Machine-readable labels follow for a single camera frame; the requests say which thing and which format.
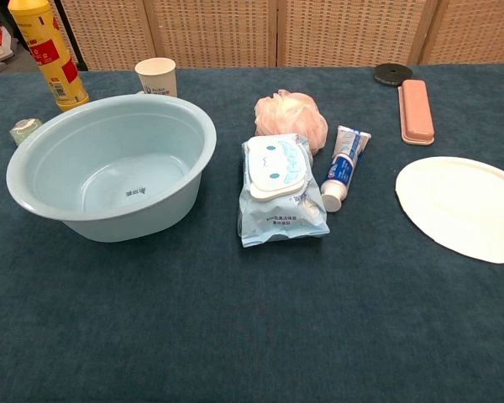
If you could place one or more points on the pink bath loofah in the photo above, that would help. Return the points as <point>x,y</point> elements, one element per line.
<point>285,111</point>

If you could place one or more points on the white paper cup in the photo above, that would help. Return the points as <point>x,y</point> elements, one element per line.
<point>157,80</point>

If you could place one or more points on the light blue plastic basin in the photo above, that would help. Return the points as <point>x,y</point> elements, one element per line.
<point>67,138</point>

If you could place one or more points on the blue wet wipes pack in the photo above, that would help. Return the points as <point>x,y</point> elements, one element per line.
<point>277,218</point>

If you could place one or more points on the blue white toothpaste tube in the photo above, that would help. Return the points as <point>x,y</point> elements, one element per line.
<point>342,168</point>

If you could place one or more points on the dark blue table cloth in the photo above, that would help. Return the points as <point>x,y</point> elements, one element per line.
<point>235,327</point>

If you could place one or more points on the wicker folding screen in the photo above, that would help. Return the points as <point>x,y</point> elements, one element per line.
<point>218,29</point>

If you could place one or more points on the black round disc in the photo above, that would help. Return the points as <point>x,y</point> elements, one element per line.
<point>388,73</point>

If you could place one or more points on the pink toothbrush case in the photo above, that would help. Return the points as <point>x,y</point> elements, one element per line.
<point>416,109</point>

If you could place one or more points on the white paper plate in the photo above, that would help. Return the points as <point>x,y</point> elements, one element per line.
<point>458,201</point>

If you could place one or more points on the black tripod stand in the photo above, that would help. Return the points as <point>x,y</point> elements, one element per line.
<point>73,46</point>

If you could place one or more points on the yellow bottle with green cap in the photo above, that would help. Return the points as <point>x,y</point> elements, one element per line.
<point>46,42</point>

